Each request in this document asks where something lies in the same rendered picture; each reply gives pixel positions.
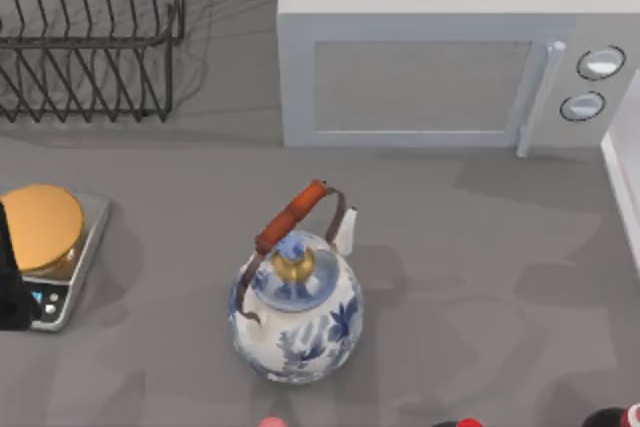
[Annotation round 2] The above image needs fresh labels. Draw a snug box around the blue and white teapot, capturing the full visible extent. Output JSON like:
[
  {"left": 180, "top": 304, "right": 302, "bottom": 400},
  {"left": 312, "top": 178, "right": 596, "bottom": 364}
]
[{"left": 228, "top": 178, "right": 365, "bottom": 387}]

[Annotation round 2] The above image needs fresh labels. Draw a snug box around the microwave oven door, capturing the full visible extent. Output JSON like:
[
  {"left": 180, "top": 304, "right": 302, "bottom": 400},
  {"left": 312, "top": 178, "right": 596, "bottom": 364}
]
[{"left": 279, "top": 14, "right": 566, "bottom": 149}]

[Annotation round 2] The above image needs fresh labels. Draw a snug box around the silver kitchen scale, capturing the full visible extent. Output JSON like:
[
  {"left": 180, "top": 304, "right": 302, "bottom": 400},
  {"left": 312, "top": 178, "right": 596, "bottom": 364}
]
[{"left": 0, "top": 190, "right": 113, "bottom": 333}]

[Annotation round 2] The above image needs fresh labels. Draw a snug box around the microwave knob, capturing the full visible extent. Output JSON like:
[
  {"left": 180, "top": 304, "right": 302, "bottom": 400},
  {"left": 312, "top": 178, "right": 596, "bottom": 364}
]
[
  {"left": 575, "top": 45, "right": 627, "bottom": 81},
  {"left": 559, "top": 90, "right": 607, "bottom": 123}
]

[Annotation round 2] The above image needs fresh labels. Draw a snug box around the jar with golden lid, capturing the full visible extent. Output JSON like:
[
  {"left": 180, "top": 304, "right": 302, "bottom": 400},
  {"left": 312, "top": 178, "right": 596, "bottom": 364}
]
[{"left": 0, "top": 184, "right": 86, "bottom": 279}]

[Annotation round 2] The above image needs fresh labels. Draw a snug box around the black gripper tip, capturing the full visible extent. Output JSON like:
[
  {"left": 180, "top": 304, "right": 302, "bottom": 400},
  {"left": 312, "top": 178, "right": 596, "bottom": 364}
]
[{"left": 0, "top": 201, "right": 42, "bottom": 332}]

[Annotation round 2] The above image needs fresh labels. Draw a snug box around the dark bottle with red label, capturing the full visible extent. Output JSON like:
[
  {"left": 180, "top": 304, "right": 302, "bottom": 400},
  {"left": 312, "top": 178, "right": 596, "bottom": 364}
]
[{"left": 582, "top": 402, "right": 640, "bottom": 427}]

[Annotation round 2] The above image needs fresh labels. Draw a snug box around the microwave door handle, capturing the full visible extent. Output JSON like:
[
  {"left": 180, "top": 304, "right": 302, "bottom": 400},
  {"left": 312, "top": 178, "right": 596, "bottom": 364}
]
[{"left": 515, "top": 40, "right": 567, "bottom": 159}]

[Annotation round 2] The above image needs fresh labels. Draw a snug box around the black wire dish rack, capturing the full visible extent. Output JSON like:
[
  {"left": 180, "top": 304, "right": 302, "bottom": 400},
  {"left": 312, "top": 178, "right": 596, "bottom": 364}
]
[{"left": 0, "top": 0, "right": 190, "bottom": 124}]

